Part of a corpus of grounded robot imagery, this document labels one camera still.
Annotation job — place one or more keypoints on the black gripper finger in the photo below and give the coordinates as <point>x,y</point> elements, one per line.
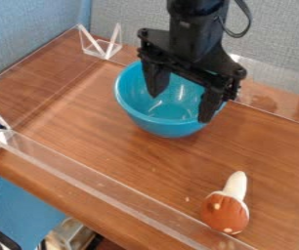
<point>210,104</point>
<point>158,74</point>

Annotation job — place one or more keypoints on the clear acrylic corner bracket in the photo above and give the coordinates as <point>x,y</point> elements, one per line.
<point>98,47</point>

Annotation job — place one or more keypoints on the clear acrylic barrier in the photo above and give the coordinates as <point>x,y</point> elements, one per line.
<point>271,88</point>
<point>124,214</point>

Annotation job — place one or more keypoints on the clear box under table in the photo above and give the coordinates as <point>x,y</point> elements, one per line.
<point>70,236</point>

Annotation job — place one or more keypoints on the clear acrylic front barrier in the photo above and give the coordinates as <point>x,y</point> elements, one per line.
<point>124,214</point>

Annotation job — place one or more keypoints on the brown spotted toy mushroom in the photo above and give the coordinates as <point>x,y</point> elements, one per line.
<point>224,211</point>

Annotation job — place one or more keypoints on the clear acrylic back barrier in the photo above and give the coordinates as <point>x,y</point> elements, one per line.
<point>271,88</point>

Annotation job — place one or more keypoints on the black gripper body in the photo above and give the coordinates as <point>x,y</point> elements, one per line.
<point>214,70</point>

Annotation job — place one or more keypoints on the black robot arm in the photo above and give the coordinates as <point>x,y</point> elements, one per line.
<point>188,50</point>

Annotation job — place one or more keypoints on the blue plastic bowl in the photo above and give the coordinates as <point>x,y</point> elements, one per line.
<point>170,115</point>

